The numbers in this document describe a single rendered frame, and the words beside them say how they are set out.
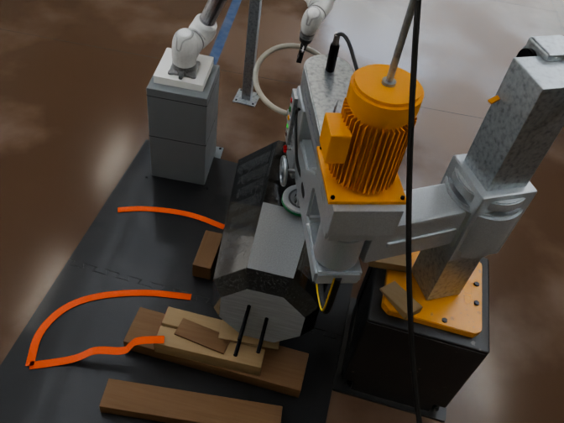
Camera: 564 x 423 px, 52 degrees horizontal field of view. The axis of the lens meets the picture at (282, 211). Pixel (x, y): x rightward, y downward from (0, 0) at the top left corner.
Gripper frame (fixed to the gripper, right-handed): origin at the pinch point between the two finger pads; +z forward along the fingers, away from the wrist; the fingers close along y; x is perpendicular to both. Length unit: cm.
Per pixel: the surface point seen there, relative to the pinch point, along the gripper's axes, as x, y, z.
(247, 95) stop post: -31, -51, 143
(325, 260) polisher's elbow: 26, 144, -72
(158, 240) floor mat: -61, 109, 87
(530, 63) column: 74, 76, -134
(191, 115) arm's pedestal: -59, 31, 49
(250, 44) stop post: -37, -70, 97
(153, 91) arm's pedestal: -85, 27, 40
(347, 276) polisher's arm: 37, 147, -67
